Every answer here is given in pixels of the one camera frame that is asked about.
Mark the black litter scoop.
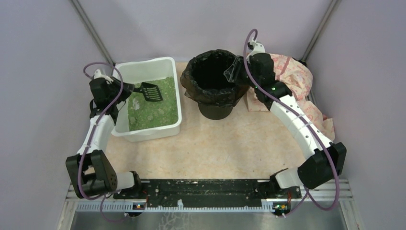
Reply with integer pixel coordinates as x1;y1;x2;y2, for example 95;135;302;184
133;82;163;102

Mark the white plastic litter box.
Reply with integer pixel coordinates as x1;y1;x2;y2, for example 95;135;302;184
112;57;182;142

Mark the black trash bin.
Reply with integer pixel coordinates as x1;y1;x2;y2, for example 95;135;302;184
197;102;236;120

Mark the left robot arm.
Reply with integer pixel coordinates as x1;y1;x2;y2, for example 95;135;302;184
66;78;142;200

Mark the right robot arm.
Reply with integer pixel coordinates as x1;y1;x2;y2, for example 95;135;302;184
224;53;347;193

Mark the black garbage bag liner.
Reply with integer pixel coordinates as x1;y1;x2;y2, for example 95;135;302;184
180;49;249;107

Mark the pink floral cloth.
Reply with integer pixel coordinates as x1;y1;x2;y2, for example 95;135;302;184
246;52;335;142

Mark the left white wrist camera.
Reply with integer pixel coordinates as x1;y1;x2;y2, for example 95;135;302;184
93;69;114;84

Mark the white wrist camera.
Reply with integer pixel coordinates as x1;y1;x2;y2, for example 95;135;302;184
93;69;114;84
247;41;266;57

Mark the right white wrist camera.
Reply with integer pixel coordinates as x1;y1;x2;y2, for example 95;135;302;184
247;41;266;57

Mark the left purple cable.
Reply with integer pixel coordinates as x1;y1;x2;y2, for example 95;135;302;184
78;62;131;223

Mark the purple cable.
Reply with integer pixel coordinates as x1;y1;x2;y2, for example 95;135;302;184
243;29;340;218
78;62;131;223

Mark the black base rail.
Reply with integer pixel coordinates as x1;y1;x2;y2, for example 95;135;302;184
65;172;305;213

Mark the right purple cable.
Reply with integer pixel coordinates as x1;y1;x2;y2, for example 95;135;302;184
243;29;340;218

